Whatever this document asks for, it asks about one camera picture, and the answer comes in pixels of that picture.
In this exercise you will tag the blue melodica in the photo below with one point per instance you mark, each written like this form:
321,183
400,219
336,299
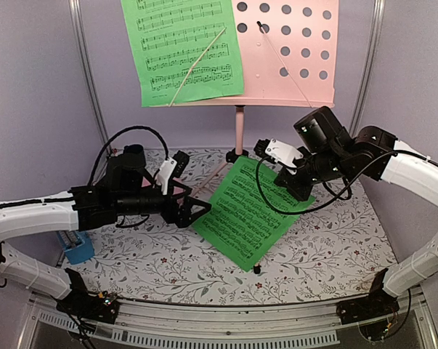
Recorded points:
77,246

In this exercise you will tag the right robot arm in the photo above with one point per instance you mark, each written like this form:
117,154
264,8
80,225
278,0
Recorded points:
413,177

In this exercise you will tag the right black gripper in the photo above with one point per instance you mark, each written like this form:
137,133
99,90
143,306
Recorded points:
301,192

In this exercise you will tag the green sheet music stack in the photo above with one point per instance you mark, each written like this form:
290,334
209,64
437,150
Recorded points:
240,225

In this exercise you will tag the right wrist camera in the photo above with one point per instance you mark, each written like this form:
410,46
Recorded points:
279,152

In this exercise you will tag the pink music stand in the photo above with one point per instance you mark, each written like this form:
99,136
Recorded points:
288,56

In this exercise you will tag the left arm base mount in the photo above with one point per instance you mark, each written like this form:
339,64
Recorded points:
83,304

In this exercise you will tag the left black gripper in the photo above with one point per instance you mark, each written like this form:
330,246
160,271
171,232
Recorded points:
171,212

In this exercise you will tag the right aluminium frame post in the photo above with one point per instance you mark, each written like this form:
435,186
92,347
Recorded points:
367,71

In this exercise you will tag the dark blue cup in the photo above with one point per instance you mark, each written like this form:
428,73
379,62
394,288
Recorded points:
134,149

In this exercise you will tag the front aluminium rail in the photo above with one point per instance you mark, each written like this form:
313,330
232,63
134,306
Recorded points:
162,325

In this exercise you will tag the left aluminium frame post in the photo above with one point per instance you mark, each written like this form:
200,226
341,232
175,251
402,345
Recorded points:
83,52

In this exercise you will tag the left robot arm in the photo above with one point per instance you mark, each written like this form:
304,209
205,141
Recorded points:
39,215

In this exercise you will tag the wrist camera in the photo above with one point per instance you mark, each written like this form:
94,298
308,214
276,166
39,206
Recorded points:
171,168
279,152

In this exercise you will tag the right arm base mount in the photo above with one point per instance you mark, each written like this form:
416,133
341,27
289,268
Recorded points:
375,304

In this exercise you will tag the aluminium frame post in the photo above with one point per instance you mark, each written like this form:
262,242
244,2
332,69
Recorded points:
83,52
367,71

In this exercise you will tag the pink plate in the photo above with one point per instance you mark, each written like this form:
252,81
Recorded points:
147,184

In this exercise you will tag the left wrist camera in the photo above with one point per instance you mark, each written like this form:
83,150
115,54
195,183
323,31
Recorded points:
171,168

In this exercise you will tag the green sheet music page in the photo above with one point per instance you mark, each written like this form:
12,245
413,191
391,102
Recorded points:
184,51

